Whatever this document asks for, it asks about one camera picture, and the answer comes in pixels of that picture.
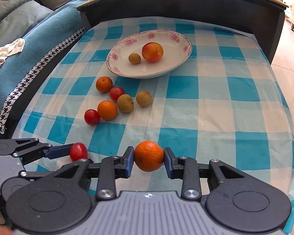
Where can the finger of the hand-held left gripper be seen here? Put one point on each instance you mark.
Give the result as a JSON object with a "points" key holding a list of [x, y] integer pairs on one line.
{"points": [[39, 175], [58, 151]]}

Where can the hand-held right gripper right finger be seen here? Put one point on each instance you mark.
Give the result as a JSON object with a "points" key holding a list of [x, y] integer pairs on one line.
{"points": [[167, 162]]}

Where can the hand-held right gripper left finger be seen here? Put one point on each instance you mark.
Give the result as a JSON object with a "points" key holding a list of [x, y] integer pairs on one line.
{"points": [[129, 161]]}

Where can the orange mandarin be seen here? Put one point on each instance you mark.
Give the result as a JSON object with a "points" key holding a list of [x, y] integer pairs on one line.
{"points": [[107, 110], [149, 156], [104, 84]]}

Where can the red cherry tomato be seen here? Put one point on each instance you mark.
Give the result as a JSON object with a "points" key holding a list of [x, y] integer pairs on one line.
{"points": [[116, 93], [92, 117], [78, 151]]}

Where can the brown longan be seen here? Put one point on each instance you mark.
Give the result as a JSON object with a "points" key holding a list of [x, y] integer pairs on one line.
{"points": [[134, 58], [144, 98], [125, 103]]}

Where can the white floral plate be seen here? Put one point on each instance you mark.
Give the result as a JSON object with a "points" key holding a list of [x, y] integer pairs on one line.
{"points": [[171, 61]]}

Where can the red apple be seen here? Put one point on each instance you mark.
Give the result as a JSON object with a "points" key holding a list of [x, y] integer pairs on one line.
{"points": [[152, 52]]}

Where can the blue white checkered tablecloth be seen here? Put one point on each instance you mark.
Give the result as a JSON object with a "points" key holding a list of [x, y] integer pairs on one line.
{"points": [[210, 102]]}

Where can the white crumpled cloth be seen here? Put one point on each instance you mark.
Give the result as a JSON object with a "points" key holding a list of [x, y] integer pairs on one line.
{"points": [[2, 53]]}

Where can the grey leather sofa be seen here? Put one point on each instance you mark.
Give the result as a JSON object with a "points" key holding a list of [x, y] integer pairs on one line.
{"points": [[9, 17]]}

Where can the dark wooden coffee table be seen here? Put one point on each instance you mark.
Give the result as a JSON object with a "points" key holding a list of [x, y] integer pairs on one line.
{"points": [[186, 5]]}

